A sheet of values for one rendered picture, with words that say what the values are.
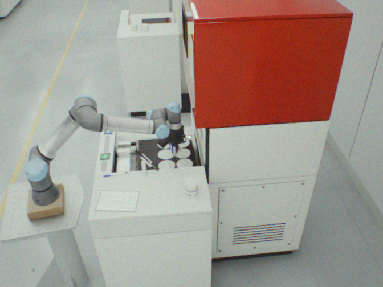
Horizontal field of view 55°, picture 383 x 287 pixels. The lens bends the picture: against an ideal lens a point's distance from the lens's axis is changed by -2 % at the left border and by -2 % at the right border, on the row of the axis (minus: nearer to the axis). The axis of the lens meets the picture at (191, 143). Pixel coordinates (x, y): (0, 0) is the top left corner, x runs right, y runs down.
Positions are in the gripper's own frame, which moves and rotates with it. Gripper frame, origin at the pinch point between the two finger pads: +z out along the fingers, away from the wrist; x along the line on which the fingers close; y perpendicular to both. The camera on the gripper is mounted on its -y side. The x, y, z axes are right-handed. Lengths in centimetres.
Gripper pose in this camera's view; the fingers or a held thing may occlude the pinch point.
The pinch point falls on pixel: (173, 154)
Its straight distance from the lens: 233.4
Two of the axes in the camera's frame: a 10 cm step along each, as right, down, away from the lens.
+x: -6.0, -4.7, 6.4
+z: 0.2, 8.0, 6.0
